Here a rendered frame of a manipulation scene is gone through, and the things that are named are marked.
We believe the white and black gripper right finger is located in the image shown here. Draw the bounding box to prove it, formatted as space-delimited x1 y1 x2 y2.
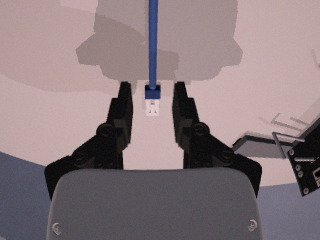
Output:
172 81 262 199

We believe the white ethernet plug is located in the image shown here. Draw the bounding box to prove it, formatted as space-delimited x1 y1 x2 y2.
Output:
145 85 161 116

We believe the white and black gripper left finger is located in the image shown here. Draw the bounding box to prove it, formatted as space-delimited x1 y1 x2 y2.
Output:
44 82 133 201

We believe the blue patch cord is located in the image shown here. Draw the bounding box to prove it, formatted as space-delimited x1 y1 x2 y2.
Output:
149 0 158 90

